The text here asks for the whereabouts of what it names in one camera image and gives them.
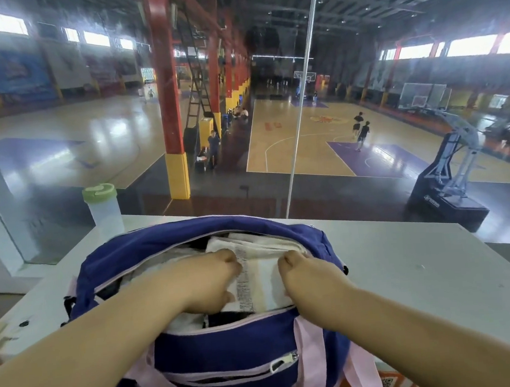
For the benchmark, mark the red and yellow pillar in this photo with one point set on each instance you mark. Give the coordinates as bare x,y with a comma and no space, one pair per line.
169,91

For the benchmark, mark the person's left hand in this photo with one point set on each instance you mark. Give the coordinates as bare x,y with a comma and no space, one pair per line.
204,280

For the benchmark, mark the clear bottle with green lid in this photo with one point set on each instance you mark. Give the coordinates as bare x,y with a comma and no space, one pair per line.
104,211

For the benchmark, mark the white towel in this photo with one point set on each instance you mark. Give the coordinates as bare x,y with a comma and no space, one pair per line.
262,275

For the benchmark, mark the person's right fingers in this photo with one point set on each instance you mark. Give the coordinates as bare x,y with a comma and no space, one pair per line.
290,266

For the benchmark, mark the white window frame post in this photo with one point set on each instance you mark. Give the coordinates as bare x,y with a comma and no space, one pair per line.
303,93

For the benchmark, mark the person's left forearm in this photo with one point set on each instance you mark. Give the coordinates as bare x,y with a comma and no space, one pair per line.
82,357

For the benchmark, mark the distant basketball hoop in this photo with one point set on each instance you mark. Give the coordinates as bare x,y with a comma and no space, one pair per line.
306,78

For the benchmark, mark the person's left fingers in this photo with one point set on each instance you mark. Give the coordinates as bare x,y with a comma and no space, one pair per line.
232,264

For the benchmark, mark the black basketball hoop stand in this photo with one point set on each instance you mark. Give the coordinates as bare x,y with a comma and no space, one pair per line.
449,174

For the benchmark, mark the purple and pink duffel bag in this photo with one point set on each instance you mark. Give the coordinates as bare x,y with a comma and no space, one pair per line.
224,354

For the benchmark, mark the person's right hand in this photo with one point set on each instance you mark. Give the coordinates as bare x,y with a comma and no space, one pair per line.
309,280

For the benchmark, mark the person's right forearm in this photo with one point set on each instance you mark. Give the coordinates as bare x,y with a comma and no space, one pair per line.
419,341

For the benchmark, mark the black ladder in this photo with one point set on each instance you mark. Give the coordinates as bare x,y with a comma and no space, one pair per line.
194,80

